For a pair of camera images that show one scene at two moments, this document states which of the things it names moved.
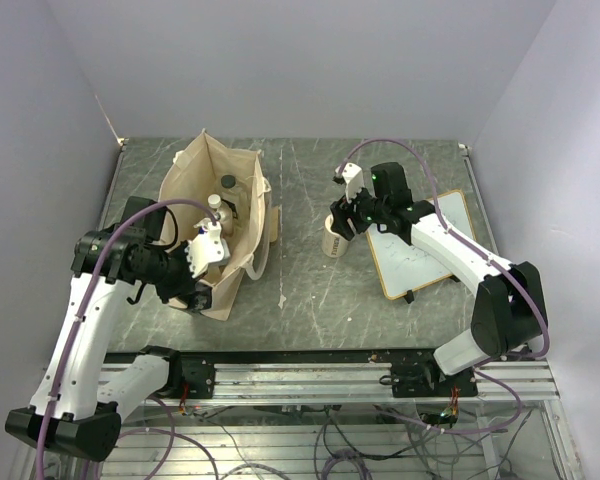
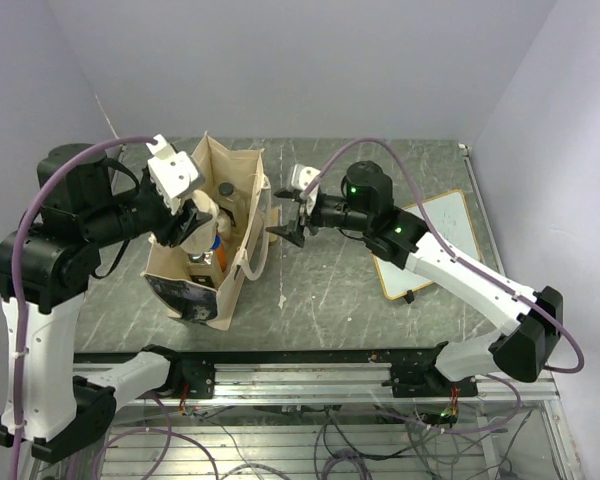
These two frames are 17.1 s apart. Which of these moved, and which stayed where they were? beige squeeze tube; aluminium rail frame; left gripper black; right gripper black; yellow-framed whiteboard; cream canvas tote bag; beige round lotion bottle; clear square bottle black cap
Moved: clear square bottle black cap; beige round lotion bottle; right gripper black; left gripper black
Stayed: aluminium rail frame; yellow-framed whiteboard; cream canvas tote bag; beige squeeze tube
